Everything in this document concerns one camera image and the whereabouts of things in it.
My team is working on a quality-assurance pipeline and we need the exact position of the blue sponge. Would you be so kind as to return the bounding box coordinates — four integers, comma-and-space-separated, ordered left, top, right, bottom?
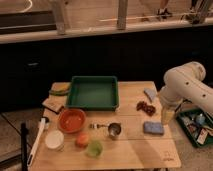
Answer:
143, 122, 164, 135

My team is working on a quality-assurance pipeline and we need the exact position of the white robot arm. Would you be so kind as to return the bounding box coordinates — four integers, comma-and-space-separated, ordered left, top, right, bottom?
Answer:
158, 62, 213, 125

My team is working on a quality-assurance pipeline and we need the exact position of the green plastic tray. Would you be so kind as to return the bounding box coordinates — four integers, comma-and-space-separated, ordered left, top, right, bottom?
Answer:
66, 76, 119, 111

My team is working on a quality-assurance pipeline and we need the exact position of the blue grey cloth piece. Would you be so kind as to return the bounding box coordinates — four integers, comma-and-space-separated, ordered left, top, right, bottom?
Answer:
144, 88, 157, 102

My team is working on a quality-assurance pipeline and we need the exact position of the dark red dried fruit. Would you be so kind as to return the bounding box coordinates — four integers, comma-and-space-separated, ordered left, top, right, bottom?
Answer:
136, 101, 156, 116

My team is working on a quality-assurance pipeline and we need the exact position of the green bin with items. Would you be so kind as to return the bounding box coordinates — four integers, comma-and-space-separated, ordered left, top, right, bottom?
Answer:
176, 109, 213, 148

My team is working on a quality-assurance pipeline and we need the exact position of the metal measuring cup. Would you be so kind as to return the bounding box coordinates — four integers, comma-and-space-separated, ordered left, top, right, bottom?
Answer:
89, 122, 122, 139

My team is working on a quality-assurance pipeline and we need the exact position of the green cup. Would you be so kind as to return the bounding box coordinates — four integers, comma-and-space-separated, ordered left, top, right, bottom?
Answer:
86, 140, 103, 157

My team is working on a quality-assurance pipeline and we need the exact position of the orange fruit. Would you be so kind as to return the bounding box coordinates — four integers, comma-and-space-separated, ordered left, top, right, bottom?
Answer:
75, 133, 90, 148

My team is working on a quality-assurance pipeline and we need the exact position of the orange bowl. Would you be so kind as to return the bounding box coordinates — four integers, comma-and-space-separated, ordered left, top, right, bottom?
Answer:
58, 108, 86, 134

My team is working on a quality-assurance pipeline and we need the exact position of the small wooden block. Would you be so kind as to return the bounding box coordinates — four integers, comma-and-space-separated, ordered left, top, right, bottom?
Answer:
42, 98, 64, 113

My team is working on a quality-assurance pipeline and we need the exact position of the black pole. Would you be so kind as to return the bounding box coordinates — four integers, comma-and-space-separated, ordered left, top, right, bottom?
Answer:
21, 123, 28, 171

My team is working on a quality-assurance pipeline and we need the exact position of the white handled tool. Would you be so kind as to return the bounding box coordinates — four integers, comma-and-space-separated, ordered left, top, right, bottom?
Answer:
27, 117, 49, 167

